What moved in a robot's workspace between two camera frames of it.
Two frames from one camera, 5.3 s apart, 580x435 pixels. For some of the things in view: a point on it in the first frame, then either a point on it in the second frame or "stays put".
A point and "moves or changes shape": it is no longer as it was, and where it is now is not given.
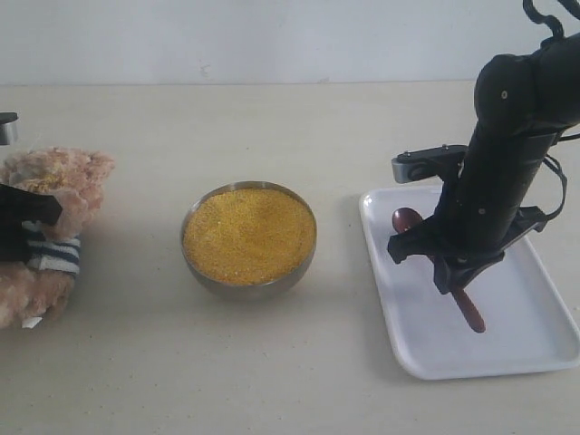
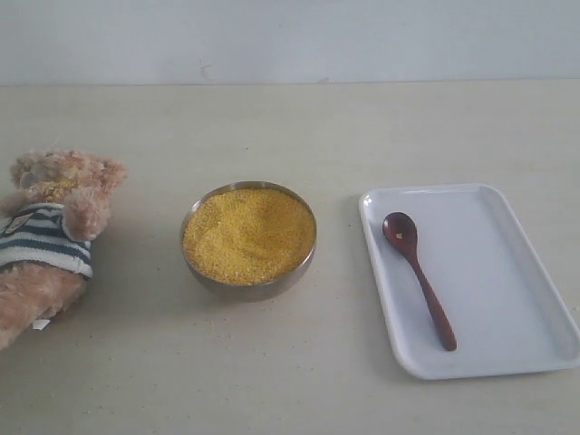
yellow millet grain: (242, 236) stays put
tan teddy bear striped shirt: (42, 287) moves or changes shape
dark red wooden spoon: (404, 218) -> (400, 228)
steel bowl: (248, 240) stays put
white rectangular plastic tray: (528, 323) stays put
